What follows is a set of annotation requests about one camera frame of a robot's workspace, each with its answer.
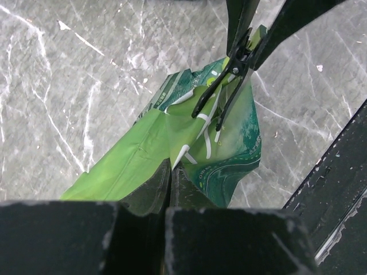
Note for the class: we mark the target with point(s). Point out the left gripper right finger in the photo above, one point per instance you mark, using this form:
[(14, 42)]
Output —
[(201, 238)]

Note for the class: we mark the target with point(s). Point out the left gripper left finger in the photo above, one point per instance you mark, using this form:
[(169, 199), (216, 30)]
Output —
[(88, 237)]

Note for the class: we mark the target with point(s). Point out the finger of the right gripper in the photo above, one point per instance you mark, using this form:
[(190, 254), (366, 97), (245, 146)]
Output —
[(293, 16), (240, 15)]

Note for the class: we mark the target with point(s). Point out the green litter bag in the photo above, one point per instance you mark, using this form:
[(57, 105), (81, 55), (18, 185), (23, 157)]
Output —
[(214, 161)]

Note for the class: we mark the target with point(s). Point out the black bag clip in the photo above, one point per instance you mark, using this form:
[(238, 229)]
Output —
[(235, 74)]

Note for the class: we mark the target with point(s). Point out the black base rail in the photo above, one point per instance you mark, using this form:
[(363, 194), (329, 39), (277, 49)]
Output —
[(331, 202)]

